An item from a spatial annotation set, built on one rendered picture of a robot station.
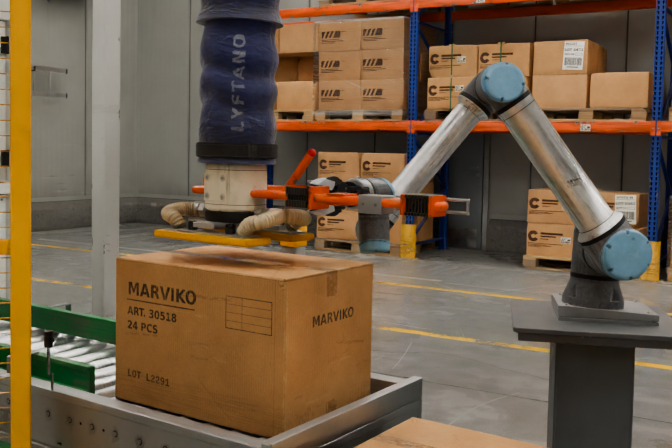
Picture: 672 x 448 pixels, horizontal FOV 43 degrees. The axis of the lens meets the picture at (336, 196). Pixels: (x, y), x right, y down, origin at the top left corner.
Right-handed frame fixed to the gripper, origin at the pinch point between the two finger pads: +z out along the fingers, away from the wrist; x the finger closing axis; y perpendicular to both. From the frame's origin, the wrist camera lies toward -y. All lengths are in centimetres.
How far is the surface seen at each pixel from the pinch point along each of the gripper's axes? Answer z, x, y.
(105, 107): -157, 36, 270
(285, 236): -4.4, -11.4, 13.2
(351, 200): 3.4, 0.0, -13.5
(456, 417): -181, -114, 48
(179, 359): 19, -44, 30
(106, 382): 8, -59, 72
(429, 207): 5.0, -0.6, -36.2
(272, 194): 3.0, 0.4, 11.9
